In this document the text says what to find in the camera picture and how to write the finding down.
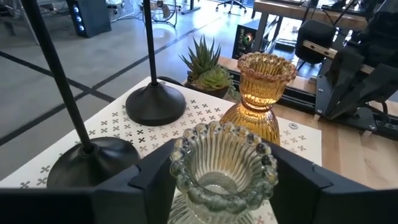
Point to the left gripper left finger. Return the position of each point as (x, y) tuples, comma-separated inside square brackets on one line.
[(124, 202)]

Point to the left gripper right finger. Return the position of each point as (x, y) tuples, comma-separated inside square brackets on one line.
[(311, 202)]

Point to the black metal candlestick holder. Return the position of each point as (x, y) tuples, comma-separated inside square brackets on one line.
[(155, 105), (93, 168)]

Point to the amber glass candle holder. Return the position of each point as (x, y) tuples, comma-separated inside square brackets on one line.
[(258, 121)]

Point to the clear glass candle holder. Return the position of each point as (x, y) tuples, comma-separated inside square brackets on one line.
[(217, 161)]

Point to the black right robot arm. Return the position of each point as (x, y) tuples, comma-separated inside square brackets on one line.
[(379, 37)]

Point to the white perforated riser table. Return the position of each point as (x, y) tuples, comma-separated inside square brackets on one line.
[(308, 152)]

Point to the small metal washer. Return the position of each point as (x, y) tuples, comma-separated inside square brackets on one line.
[(293, 126)]

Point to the black plant pot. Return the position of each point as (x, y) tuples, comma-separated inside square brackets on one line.
[(211, 91)]

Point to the green succulent plant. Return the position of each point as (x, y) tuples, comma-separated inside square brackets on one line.
[(205, 68)]

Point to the black rounded chair back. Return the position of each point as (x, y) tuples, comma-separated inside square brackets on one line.
[(314, 35)]

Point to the computer tower with green light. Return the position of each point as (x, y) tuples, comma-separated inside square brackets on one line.
[(244, 42)]

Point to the computer tower with lit fans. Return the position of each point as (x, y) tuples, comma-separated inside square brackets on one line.
[(90, 17)]

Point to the wooden workbench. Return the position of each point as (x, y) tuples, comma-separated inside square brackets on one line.
[(295, 11)]

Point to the black floor fan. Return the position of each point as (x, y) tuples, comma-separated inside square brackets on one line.
[(164, 12)]

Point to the office chair base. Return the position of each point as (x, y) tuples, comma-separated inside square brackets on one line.
[(231, 3)]

